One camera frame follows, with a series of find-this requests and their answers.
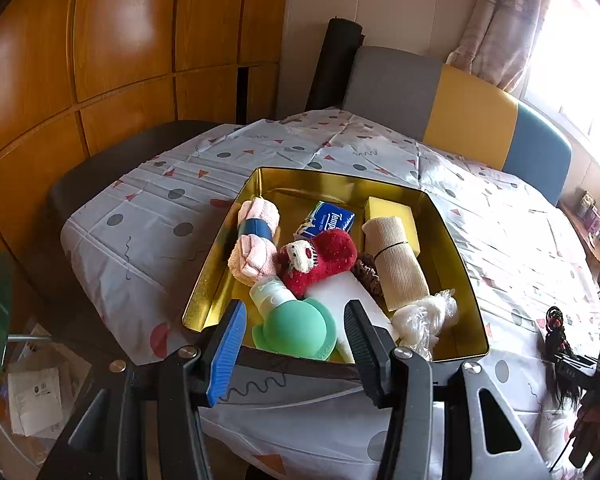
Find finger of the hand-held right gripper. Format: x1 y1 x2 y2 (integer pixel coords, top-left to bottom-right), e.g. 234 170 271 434
544 351 588 376

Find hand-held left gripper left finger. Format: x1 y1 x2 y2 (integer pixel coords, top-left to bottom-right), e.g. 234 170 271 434
35 299 248 480

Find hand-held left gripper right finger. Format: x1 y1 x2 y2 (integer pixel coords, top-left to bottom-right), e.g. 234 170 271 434
343 300 553 480

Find black beaded hair wig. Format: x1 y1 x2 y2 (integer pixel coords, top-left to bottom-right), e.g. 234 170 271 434
542 306 588 411

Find white plastic bundle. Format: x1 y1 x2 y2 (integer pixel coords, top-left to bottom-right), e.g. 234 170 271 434
390 289 460 361

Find green silicone brush bottle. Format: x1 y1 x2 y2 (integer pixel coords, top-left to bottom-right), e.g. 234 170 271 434
249 279 338 361

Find white foam block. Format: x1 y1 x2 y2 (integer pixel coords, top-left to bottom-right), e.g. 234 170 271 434
307 272 401 363

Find beige bandage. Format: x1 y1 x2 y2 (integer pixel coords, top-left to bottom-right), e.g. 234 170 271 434
362 216 431 312

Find pink towel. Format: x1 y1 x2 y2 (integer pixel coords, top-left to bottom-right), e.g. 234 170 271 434
227 197 282 288

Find gold tin box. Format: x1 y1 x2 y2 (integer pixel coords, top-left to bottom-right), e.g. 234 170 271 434
181 166 491 366

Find red knitted sock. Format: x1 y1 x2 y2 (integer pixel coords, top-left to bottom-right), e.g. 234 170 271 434
275 230 359 300

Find blue tissue pack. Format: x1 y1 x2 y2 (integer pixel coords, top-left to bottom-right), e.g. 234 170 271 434
294 201 357 241

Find yellow sponge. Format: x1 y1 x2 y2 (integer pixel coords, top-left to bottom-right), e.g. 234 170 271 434
364 196 421 256

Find patterned white tablecloth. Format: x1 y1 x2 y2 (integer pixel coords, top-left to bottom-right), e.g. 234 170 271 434
60 107 600 480

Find white paper sheets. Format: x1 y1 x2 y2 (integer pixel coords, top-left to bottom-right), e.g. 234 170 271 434
7 365 63 436

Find dark upholstered seat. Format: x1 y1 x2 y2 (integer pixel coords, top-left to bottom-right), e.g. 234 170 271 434
47 120 226 221

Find grey yellow blue headboard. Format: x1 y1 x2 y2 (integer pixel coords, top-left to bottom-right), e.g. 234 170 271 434
341 46 572 206

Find black rolled mat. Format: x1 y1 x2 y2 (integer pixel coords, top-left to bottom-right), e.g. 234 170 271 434
305 17 366 112

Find window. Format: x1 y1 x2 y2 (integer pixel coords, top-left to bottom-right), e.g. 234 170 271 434
522 0 600 186

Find wooden wardrobe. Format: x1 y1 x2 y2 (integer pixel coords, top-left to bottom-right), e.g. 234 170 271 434
0 0 291 271

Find patterned curtain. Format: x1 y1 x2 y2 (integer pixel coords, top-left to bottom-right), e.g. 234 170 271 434
445 0 556 92

